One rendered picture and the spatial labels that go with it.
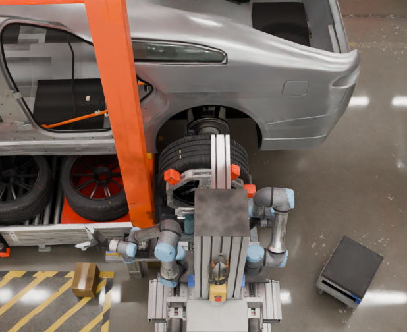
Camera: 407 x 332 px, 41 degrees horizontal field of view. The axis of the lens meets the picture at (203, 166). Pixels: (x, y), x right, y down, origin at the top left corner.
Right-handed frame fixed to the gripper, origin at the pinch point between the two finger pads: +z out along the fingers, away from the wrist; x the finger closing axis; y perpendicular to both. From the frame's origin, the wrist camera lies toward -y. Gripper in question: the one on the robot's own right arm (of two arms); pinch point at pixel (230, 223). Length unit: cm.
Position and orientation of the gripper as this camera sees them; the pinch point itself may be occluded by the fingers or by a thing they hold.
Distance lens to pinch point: 384.9
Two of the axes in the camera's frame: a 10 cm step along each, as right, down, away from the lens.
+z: -10.0, 0.3, -0.3
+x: 0.4, 8.3, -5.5
